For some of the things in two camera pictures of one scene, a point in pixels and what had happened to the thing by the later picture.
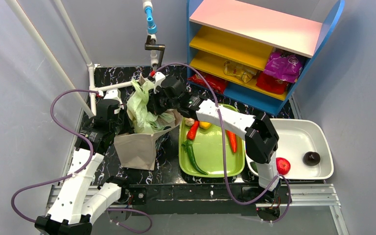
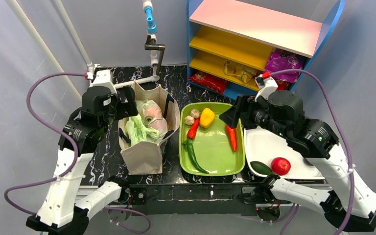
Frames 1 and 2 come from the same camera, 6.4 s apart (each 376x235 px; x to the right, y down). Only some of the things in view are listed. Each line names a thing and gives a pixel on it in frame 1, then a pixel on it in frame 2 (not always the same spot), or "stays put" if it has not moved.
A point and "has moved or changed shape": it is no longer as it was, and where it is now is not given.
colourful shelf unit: x=253 y=53 stays put
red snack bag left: x=217 y=84 stays put
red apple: x=283 y=166 stays put
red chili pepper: x=193 y=130 stays put
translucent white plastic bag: x=145 y=120 has moved or changed shape
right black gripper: x=157 y=103 -> x=244 y=111
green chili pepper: x=187 y=145 stays put
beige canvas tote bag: x=137 y=151 has moved or changed shape
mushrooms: x=189 y=121 stays put
